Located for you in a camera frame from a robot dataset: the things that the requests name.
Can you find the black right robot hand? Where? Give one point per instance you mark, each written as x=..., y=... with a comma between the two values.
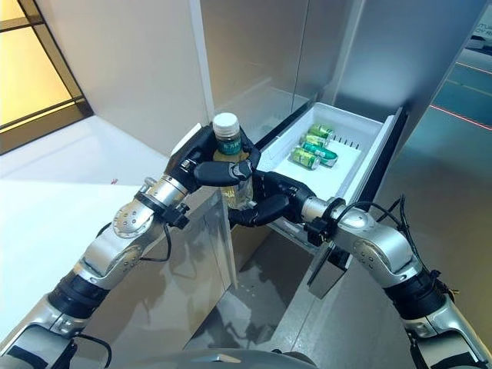
x=284, y=192

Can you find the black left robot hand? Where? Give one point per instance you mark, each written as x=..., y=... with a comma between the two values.
x=200, y=153

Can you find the yellow tea bottle white cap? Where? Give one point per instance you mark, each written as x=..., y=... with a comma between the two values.
x=227, y=148

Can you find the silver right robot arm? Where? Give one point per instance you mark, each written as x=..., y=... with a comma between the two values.
x=369, y=238

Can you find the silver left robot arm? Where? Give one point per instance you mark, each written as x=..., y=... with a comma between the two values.
x=127, y=223

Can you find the white fridge drawer steel front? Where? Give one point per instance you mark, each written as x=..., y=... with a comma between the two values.
x=346, y=173

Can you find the silver fridge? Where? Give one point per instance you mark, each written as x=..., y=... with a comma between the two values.
x=269, y=57

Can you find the teal green drink can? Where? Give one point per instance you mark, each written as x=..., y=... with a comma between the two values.
x=324, y=155

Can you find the tall white cabinet panel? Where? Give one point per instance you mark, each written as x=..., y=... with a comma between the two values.
x=134, y=77

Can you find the white counter cabinet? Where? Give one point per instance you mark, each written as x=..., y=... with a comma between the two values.
x=57, y=230

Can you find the grey robot body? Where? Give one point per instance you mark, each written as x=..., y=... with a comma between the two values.
x=246, y=359

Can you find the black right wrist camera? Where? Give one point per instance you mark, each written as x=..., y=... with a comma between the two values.
x=316, y=230

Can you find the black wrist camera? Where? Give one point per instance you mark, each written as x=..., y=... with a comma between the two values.
x=316, y=230
x=177, y=215

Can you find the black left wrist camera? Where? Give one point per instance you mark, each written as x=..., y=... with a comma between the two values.
x=177, y=215

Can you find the window with dark frame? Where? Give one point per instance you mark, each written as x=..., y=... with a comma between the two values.
x=34, y=69

